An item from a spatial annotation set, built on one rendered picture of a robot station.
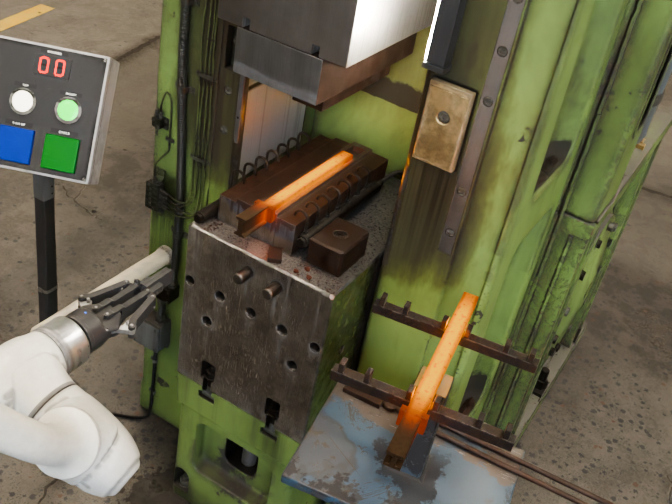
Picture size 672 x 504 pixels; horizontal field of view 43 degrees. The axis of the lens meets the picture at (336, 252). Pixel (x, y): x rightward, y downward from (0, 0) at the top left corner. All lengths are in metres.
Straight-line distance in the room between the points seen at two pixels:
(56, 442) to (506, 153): 0.97
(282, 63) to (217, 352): 0.73
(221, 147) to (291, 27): 0.49
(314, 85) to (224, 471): 1.15
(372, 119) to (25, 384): 1.18
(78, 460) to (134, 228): 2.28
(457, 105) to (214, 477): 1.23
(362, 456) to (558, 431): 1.45
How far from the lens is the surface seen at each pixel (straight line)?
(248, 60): 1.73
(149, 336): 2.43
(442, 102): 1.67
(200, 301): 1.99
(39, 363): 1.37
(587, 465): 2.95
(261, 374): 1.99
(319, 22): 1.61
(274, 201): 1.84
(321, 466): 1.62
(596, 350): 3.42
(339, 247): 1.78
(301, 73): 1.66
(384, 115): 2.16
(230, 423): 2.16
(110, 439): 1.31
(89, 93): 1.94
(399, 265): 1.88
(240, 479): 2.36
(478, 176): 1.72
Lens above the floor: 1.97
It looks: 34 degrees down
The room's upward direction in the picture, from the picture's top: 11 degrees clockwise
